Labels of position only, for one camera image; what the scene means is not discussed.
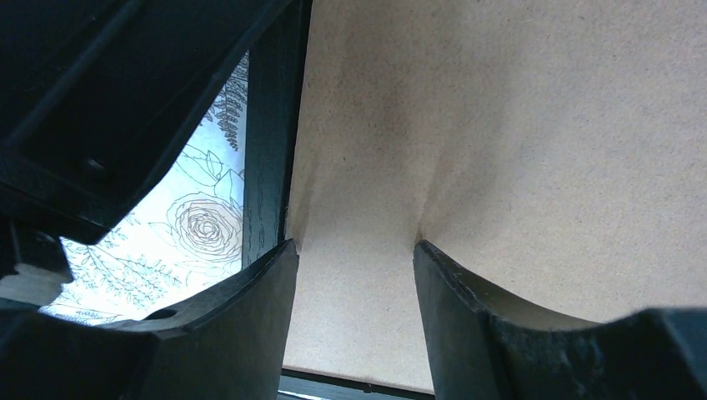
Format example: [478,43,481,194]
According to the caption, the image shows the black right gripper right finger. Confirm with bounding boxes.
[414,240,706,399]

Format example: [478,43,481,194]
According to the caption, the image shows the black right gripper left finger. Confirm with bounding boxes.
[1,240,299,399]

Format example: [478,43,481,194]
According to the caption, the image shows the black picture frame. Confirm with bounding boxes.
[242,0,438,400]

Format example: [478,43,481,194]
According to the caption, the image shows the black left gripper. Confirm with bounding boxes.
[1,1,286,307]

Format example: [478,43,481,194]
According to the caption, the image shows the brown backing board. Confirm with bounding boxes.
[284,1,706,393]

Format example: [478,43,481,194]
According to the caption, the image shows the floral table cloth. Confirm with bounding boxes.
[43,57,249,325]

